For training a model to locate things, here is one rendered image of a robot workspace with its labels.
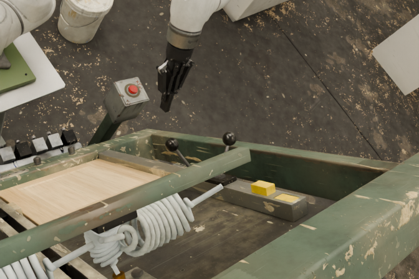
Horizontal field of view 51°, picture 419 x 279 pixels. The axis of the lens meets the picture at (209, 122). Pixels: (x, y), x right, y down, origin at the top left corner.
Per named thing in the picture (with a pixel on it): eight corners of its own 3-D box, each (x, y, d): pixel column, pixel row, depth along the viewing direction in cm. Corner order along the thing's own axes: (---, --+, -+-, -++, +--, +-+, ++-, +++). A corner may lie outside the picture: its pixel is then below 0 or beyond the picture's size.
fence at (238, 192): (111, 159, 170) (109, 149, 169) (308, 213, 97) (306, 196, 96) (99, 163, 167) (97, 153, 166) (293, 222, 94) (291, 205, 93)
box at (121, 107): (125, 96, 202) (138, 75, 188) (136, 118, 199) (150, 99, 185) (101, 102, 195) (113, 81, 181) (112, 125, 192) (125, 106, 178)
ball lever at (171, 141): (194, 167, 126) (168, 134, 120) (202, 169, 123) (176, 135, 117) (186, 177, 125) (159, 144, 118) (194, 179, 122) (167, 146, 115)
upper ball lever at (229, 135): (219, 181, 117) (231, 132, 118) (229, 184, 114) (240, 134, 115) (209, 179, 114) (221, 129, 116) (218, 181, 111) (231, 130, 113)
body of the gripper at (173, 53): (178, 52, 118) (171, 80, 123) (201, 47, 123) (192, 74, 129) (161, 38, 121) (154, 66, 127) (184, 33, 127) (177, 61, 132)
